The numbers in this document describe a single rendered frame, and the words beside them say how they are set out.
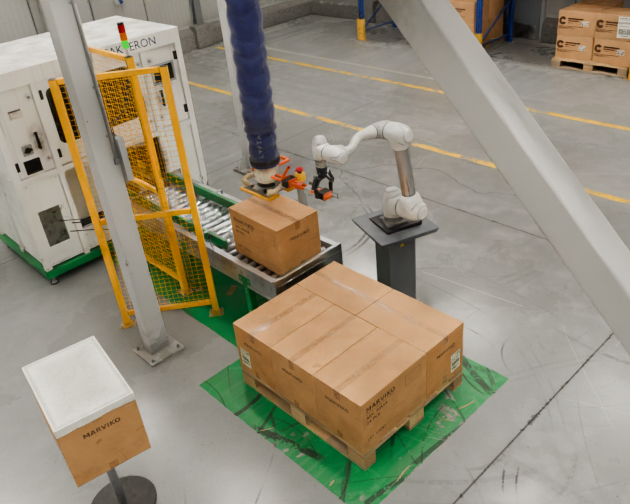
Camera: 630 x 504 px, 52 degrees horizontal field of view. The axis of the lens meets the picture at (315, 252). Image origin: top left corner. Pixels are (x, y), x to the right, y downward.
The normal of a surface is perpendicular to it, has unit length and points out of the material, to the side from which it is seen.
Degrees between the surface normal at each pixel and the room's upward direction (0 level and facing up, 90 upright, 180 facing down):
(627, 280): 45
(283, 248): 90
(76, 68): 90
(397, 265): 90
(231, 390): 0
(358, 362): 0
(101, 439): 90
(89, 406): 0
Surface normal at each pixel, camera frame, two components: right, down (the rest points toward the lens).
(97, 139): 0.69, 0.33
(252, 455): -0.09, -0.85
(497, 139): -0.72, 0.42
